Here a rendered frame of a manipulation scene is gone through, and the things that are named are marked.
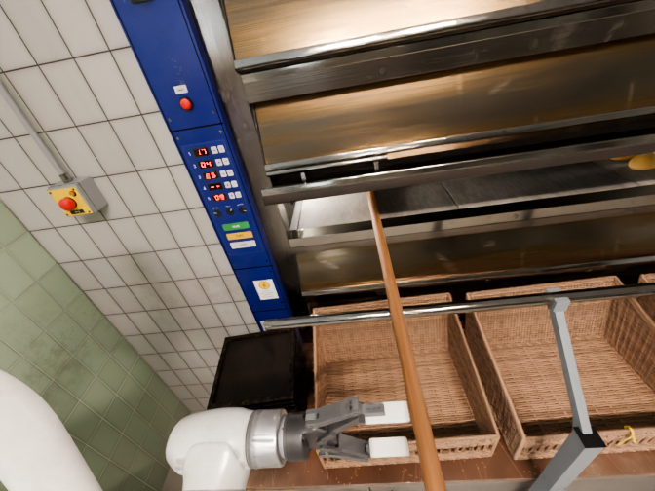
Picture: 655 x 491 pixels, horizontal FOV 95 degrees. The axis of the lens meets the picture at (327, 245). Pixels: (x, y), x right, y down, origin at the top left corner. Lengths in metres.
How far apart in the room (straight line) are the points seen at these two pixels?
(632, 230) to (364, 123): 1.01
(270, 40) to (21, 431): 0.81
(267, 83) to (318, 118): 0.16
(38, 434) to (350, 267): 0.92
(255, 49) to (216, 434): 0.82
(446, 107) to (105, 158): 1.00
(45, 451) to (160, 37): 0.80
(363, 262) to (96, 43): 0.98
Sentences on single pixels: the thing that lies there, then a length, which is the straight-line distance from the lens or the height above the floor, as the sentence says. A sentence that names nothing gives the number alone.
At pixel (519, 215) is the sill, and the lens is 1.19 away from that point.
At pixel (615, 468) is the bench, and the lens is 1.40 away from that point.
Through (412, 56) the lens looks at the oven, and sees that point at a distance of 0.89.
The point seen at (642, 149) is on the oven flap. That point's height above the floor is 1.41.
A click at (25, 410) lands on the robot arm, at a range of 0.49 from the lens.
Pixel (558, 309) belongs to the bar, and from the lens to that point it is 0.90.
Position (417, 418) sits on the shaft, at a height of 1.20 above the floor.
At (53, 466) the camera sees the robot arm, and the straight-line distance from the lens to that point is 0.50.
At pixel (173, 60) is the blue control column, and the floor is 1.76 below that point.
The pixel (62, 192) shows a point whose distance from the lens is 1.20.
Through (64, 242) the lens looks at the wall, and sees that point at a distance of 1.45.
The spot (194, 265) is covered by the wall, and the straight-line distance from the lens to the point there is 1.26.
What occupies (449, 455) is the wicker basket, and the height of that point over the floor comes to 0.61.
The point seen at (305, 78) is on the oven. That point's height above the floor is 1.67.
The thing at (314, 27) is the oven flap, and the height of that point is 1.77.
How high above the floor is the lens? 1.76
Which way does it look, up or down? 36 degrees down
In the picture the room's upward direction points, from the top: 11 degrees counter-clockwise
